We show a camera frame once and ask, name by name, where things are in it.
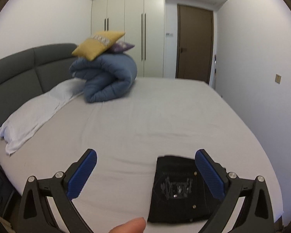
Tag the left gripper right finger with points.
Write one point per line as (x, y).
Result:
(256, 214)

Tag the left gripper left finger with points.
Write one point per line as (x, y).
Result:
(35, 213)

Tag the black pants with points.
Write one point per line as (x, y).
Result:
(179, 193)

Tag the left hand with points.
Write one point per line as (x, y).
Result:
(136, 225)

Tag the grey padded headboard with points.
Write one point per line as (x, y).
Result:
(32, 72)

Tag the brown wooden door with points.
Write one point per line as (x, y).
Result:
(195, 43)

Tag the blue rolled duvet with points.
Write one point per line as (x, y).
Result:
(108, 77)

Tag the yellow cushion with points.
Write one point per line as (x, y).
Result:
(96, 44)

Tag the purple cushion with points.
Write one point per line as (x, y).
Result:
(120, 47)

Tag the cream wardrobe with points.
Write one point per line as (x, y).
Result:
(143, 22)

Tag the beige wall socket far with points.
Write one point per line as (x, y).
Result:
(278, 78)

